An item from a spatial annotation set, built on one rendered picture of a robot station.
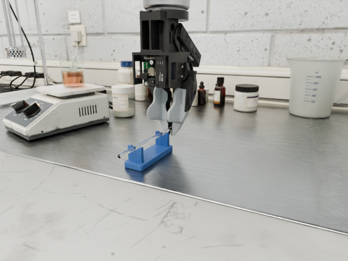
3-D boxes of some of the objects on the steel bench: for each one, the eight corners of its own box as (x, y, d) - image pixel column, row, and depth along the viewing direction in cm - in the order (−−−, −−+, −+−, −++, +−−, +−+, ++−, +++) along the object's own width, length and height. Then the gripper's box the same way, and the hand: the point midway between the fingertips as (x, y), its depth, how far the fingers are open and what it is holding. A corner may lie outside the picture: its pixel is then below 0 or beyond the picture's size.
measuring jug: (346, 111, 78) (356, 57, 73) (360, 122, 66) (374, 60, 61) (277, 106, 83) (284, 57, 79) (280, 117, 71) (287, 58, 67)
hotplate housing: (28, 143, 53) (20, 102, 50) (3, 129, 61) (-4, 95, 58) (118, 119, 69) (116, 88, 66) (89, 112, 77) (86, 84, 74)
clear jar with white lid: (119, 112, 77) (117, 84, 74) (139, 113, 75) (138, 85, 73) (109, 117, 71) (106, 87, 69) (129, 118, 70) (128, 88, 67)
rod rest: (141, 172, 40) (140, 149, 39) (123, 167, 42) (122, 146, 41) (173, 150, 49) (173, 131, 48) (157, 147, 50) (157, 129, 49)
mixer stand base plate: (-2, 107, 82) (-2, 104, 81) (-40, 102, 90) (-41, 99, 89) (72, 92, 108) (72, 90, 107) (37, 89, 116) (37, 87, 115)
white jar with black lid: (229, 109, 80) (230, 85, 77) (241, 106, 84) (242, 83, 82) (250, 113, 75) (252, 87, 73) (261, 109, 80) (263, 85, 78)
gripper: (124, 10, 41) (130, 140, 48) (177, 5, 37) (176, 150, 43) (154, 15, 48) (156, 128, 55) (202, 13, 44) (198, 135, 50)
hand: (172, 127), depth 51 cm, fingers closed, pressing on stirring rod
